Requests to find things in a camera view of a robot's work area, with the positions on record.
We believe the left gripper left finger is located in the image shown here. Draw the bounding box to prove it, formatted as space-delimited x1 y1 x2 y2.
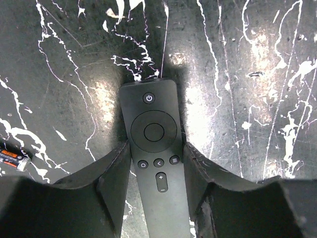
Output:
0 142 131 238

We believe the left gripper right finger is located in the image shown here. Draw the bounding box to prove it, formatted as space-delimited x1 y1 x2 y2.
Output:
183 143 317 238

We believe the black remote control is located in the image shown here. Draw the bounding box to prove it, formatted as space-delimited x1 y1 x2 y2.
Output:
119 79 191 238

